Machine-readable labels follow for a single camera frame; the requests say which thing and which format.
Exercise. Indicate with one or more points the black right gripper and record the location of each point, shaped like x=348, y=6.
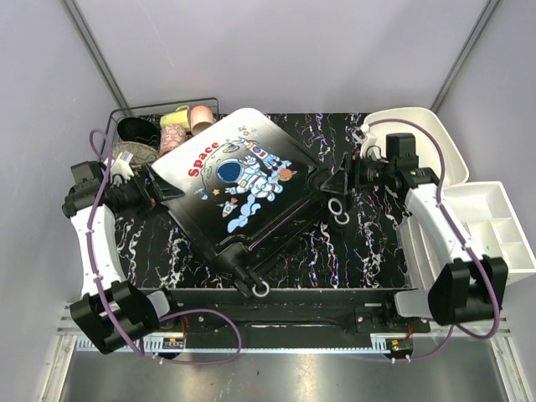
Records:
x=338, y=181

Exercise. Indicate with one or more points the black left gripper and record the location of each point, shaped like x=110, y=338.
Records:
x=159, y=190

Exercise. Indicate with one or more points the space astronaut kids suitcase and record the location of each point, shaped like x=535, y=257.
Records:
x=250, y=189

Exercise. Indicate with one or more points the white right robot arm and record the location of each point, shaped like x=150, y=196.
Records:
x=470, y=285

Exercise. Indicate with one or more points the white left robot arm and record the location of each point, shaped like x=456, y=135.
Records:
x=112, y=312

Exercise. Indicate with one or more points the speckled grey plate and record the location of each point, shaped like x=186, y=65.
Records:
x=141, y=153

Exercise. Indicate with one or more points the pink patterned mug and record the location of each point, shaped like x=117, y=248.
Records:
x=172, y=136

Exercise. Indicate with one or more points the black bowl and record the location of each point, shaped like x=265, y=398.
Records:
x=135, y=129

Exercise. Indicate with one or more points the yellow mug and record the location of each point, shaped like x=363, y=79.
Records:
x=181, y=116

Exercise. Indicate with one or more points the white plastic basin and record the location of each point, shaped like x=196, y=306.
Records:
x=456, y=168

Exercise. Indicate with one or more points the white compartment organizer box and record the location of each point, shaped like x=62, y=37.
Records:
x=487, y=214

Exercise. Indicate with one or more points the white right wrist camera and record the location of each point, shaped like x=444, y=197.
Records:
x=369, y=143

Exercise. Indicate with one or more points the black wire dish rack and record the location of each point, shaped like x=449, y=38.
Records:
x=153, y=113

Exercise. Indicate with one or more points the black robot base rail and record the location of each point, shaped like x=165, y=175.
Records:
x=360, y=310

